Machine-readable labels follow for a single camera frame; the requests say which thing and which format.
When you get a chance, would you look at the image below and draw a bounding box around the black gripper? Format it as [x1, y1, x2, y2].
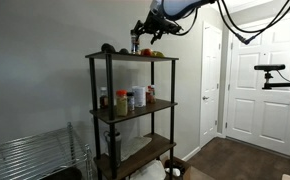
[130, 10, 168, 39]

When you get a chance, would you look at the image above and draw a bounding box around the orange label spice bottle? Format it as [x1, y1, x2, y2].
[130, 33, 142, 56]

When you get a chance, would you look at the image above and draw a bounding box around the sauce bottle red cap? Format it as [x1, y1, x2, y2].
[146, 84, 157, 104]

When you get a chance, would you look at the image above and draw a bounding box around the red capped spice jar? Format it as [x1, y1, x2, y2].
[115, 89, 129, 117]

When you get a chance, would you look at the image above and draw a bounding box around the clear bottle with dark liquid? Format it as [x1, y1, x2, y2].
[99, 86, 109, 110]

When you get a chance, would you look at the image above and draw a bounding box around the black water bottle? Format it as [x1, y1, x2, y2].
[103, 130, 123, 168]

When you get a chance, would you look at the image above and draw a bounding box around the white bag under shelf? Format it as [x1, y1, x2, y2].
[129, 159, 167, 180]

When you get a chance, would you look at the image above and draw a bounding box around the red tomato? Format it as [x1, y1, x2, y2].
[140, 48, 154, 58]

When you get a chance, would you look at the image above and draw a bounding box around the white cylindrical canister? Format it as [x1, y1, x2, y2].
[131, 85, 147, 108]

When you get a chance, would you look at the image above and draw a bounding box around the narrow white panel door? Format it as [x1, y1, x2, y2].
[199, 21, 223, 148]

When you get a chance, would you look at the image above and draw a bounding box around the white mesh mat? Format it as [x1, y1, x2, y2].
[120, 135, 153, 162]

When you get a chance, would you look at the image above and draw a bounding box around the brown cardboard box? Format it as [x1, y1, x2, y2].
[162, 156, 217, 180]

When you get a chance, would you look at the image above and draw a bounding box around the wide white panel door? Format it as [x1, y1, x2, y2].
[226, 13, 290, 158]

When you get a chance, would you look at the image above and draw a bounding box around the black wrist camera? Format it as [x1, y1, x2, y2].
[150, 22, 184, 45]

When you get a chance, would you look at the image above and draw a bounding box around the black frame wooden shelf unit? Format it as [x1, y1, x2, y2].
[84, 50, 180, 180]

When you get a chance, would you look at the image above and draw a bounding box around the black camera on stand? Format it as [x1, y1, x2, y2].
[253, 63, 290, 92]

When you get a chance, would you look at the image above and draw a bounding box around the metal wire rack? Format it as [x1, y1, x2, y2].
[0, 121, 95, 180]

